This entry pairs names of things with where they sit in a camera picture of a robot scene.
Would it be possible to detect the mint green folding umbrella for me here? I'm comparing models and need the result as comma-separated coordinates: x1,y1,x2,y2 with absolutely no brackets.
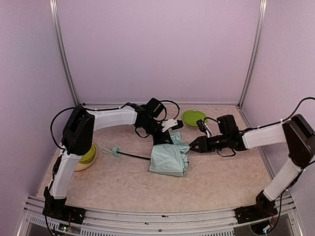
101,132,190,177

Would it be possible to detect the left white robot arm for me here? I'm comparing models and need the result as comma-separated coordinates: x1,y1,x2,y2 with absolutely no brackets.
44,98,173,200

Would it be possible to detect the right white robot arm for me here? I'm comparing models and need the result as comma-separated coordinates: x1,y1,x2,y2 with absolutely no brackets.
189,114,315,202

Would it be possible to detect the green plate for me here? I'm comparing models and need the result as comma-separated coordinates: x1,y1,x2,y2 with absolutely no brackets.
182,110,206,127

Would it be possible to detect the green bowl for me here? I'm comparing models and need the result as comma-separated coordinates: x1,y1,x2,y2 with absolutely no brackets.
79,143,97,164

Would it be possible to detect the beige plate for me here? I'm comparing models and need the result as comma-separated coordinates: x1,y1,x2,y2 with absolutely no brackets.
74,153,97,172

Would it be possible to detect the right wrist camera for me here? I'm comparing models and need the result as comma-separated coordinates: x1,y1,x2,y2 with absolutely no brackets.
196,119,212,138

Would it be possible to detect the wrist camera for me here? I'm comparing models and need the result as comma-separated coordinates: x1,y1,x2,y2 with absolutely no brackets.
161,119,184,132
196,119,212,138

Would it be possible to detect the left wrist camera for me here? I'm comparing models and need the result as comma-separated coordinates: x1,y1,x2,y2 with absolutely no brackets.
161,119,184,132

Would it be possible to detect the aluminium front rail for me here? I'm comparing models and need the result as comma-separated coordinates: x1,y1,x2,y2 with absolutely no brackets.
16,196,304,236

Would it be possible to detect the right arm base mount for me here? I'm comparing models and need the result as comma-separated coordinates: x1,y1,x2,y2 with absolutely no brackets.
234,191,278,224

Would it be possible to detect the left camera cable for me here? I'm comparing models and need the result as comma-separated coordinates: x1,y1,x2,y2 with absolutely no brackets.
50,99,180,150

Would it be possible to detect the camera cable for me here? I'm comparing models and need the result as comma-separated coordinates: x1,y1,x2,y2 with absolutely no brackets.
203,97,315,131
50,99,180,150

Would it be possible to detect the right camera cable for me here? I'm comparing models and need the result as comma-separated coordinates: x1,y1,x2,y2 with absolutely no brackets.
203,97,315,131

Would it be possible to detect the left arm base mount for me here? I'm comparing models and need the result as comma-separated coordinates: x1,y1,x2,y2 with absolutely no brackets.
42,186,86,225

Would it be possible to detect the right aluminium frame post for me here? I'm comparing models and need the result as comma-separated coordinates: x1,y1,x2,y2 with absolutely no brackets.
238,0,267,110

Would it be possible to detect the aluminium frame post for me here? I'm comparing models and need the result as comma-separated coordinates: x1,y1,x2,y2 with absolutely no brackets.
49,0,80,105
238,0,267,110

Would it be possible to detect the left aluminium frame post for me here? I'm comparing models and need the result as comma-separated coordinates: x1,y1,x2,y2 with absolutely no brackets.
49,0,80,105

